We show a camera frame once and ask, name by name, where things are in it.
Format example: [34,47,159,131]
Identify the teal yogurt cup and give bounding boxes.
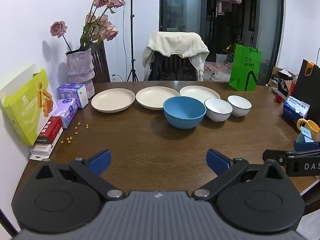
[296,132,315,144]
[299,126,312,139]

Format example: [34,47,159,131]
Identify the blue bowl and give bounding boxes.
[163,96,207,130]

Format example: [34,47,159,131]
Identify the blue tissue pack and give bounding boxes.
[283,95,310,124]

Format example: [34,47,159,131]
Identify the pink bedding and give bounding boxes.
[204,62,234,73]

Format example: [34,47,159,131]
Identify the dark clothes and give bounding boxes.
[152,55,198,82]

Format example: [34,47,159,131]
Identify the dark wooden slatted chair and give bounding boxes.
[90,40,111,84]

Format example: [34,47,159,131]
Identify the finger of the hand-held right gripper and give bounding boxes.
[262,149,288,167]
[295,142,320,152]

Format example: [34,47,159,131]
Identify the yellow mug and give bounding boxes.
[296,118,320,140]

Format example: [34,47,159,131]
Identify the white bowl with black rim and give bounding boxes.
[227,95,252,117]
[204,98,233,122]

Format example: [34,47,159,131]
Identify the black light stand tripod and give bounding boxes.
[119,0,139,82]

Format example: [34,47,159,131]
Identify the purple tissue box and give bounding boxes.
[57,83,89,110]

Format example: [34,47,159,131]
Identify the scattered yellow corn kernels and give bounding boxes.
[59,121,91,145]

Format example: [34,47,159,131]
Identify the chair with cream cloth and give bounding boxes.
[143,31,210,82]

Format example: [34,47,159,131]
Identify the wooden chair with clothes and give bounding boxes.
[150,51,200,82]

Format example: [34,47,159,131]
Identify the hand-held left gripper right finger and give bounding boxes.
[191,149,288,202]

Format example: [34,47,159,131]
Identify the green paper bag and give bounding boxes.
[228,44,262,92]

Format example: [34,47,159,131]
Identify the black paper bag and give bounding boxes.
[294,59,320,120]

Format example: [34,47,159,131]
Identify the yellow-green snack box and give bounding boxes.
[0,64,54,146]

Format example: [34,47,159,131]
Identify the white plush toy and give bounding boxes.
[210,70,224,82]

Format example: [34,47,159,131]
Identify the beige plate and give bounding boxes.
[91,89,136,113]
[179,85,221,100]
[136,86,181,111]

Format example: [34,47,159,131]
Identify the dark flat case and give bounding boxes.
[271,87,288,99]

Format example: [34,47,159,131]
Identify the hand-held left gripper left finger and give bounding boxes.
[32,149,126,202]

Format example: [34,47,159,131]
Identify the clear storage box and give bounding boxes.
[215,53,234,64]

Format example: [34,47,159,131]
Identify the red box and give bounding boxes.
[34,116,63,145]

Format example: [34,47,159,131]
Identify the black-framed glass door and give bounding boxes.
[159,0,285,85]

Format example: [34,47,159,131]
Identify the cardboard box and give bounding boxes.
[267,66,299,92]

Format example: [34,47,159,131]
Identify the purple tissue pack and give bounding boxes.
[51,97,78,129]

